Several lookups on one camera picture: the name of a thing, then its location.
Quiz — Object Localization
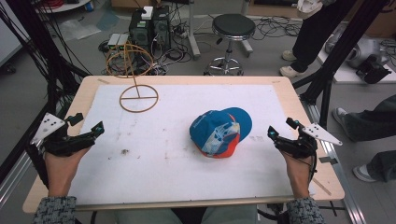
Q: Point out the blue and orange cap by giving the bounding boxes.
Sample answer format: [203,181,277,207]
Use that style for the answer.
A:
[189,106,253,160]

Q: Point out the white box on computer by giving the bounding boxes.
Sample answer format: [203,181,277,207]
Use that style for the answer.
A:
[140,6,154,21]

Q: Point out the grey desk leg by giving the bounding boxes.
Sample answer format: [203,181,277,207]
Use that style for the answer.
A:
[186,0,203,61]

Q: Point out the strip of beige tape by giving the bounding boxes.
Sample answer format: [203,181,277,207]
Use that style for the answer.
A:
[312,176,333,197]

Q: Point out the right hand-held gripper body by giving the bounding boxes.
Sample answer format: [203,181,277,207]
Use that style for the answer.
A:
[276,122,344,159]

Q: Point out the person's left hand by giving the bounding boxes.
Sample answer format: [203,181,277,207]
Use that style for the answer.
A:
[45,147,92,198]

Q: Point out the grey robot device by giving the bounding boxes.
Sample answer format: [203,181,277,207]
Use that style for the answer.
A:
[324,30,393,85]

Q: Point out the clear plastic sheet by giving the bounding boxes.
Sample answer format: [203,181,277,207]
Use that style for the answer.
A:
[58,18,103,42]

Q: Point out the black computer tower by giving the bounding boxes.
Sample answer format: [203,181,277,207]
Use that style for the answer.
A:
[151,5,172,52]
[128,8,154,52]

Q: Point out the white table mat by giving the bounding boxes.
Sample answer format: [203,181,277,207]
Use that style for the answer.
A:
[67,83,316,207]

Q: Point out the wooden hat stand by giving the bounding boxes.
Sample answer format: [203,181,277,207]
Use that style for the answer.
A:
[105,41,160,114]

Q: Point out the person's right hand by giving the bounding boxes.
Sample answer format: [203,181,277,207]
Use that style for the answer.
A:
[281,150,315,199]

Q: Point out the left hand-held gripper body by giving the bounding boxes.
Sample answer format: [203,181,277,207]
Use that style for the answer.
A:
[31,112,96,157]

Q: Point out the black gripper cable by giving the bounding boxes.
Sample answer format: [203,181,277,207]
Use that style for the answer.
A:
[306,145,319,189]
[25,143,50,189]

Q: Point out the black metal frame stand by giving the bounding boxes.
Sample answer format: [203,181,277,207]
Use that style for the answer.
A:
[291,0,392,131]
[0,0,92,185]

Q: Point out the white platform board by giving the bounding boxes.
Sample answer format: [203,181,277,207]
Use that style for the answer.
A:
[317,36,396,85]

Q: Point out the bundle of floor cables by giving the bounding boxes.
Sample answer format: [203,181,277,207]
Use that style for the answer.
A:
[251,14,303,42]

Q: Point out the round white table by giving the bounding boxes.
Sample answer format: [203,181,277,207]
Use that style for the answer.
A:
[33,0,92,14]

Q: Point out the small white network device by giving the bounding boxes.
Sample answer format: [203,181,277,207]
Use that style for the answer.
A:
[106,33,130,51]

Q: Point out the aluminium rail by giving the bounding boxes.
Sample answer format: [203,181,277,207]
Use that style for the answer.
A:
[302,102,368,224]
[0,148,49,209]

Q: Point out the black round stool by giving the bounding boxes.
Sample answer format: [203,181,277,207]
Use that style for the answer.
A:
[203,13,257,77]

